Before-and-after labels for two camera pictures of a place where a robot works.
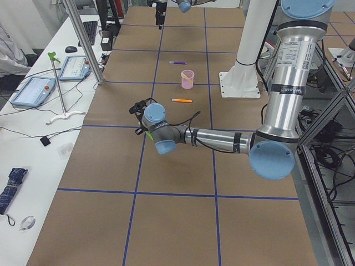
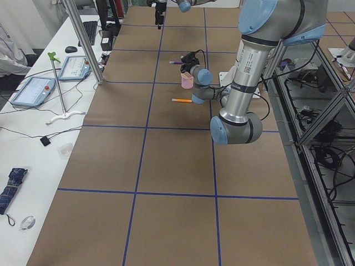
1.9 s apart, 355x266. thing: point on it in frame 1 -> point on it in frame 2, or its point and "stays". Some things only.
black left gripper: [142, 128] -> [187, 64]
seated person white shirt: [12, 62] stays
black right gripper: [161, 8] stays
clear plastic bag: [64, 151] stays
